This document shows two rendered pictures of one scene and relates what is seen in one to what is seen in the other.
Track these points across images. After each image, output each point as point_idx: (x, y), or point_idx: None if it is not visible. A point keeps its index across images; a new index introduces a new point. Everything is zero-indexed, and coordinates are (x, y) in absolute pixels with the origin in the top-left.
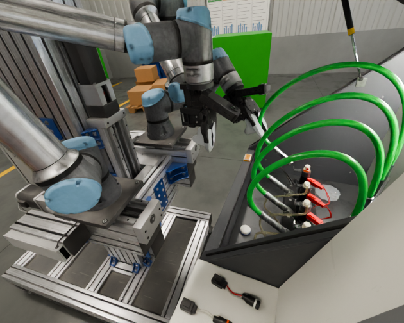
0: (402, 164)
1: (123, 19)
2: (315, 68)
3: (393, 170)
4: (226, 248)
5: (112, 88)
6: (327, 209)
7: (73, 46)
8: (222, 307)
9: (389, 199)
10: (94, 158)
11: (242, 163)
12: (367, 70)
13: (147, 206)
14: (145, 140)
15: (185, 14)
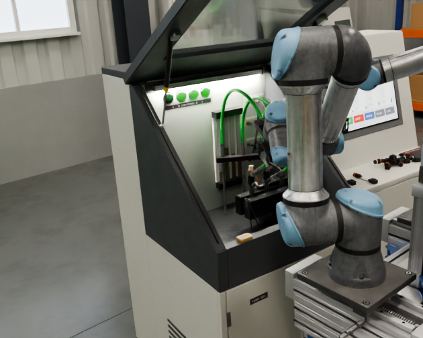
0: (191, 159)
1: (380, 59)
2: (249, 96)
3: (186, 170)
4: (340, 179)
5: (421, 150)
6: (215, 224)
7: None
8: (354, 180)
9: None
10: None
11: (256, 237)
12: (156, 119)
13: (394, 215)
14: (390, 267)
15: None
